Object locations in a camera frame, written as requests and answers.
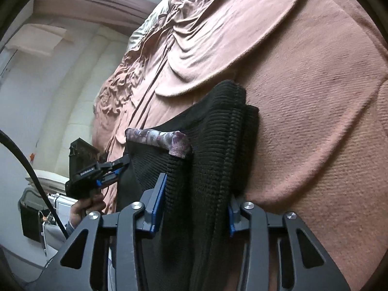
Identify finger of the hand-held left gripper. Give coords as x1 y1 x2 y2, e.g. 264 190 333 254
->
97 170 126 187
101 155 131 173

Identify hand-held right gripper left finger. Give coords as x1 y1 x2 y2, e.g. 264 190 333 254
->
45 173 168 291

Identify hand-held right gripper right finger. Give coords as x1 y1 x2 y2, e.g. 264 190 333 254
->
227 198 354 291

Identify black knit top floral trim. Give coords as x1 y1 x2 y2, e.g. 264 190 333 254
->
117 79 259 291

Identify person's left forearm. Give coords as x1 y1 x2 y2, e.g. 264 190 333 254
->
64 217 81 238

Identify person's left hand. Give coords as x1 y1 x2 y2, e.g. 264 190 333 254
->
70 193 106 219

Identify black bag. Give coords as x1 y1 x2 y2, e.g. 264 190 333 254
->
18 188 50 241

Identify white padded headboard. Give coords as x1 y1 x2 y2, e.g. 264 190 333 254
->
36 26 131 182

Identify brown bed sheet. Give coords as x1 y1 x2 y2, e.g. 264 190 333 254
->
91 0 388 291

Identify cream duvet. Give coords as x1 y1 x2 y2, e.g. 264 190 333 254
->
126 0 182 52

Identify pink curtain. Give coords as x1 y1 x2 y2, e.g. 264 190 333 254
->
33 0 164 31

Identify black cable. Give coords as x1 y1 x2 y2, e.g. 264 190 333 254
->
0 130 70 239

